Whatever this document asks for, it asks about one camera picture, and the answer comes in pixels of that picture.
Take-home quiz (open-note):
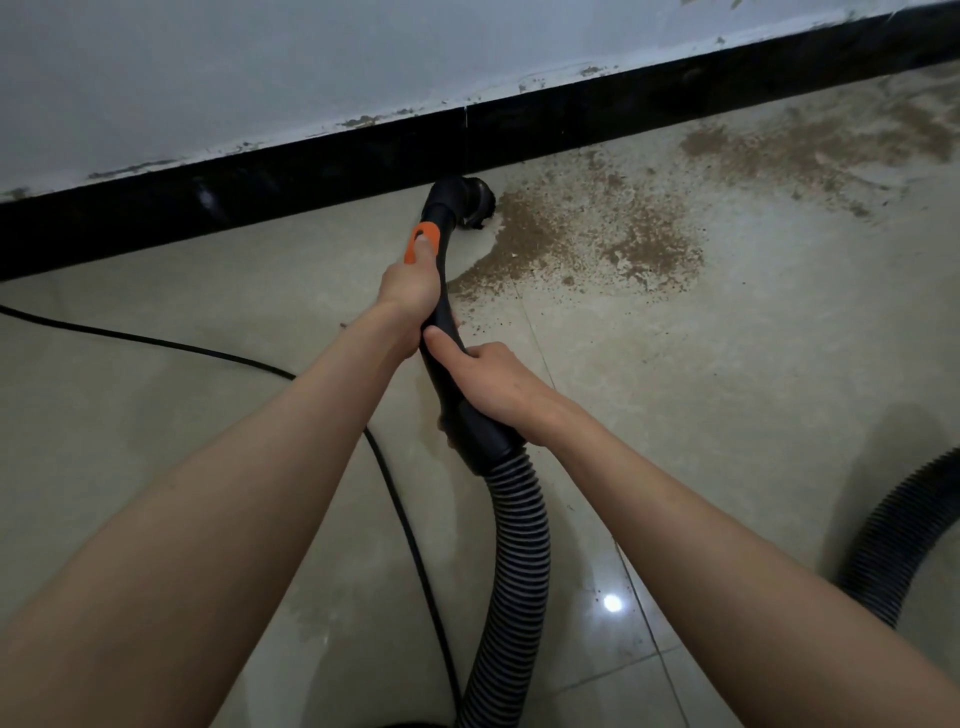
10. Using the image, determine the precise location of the brown dirt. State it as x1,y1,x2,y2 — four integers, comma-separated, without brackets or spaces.
442,71,960,305

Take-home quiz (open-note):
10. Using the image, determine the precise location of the person's right forearm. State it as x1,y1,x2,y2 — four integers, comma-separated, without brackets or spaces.
543,401,960,728

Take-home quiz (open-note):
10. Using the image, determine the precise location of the person's left hand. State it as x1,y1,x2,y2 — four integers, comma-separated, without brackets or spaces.
374,233,460,361

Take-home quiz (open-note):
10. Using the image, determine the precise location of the person's right hand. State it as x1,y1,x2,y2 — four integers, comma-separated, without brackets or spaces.
422,326,583,451

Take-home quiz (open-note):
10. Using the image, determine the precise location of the person's left forearm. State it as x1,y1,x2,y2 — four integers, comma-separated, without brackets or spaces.
0,303,421,728

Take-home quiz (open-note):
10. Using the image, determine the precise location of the black power cord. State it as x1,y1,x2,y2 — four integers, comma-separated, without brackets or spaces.
0,303,466,728

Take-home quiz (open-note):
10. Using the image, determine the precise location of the black baseboard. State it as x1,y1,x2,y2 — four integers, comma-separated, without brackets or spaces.
0,0,960,283

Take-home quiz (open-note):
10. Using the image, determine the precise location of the black ribbed vacuum hose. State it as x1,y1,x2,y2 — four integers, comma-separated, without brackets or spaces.
403,176,960,728

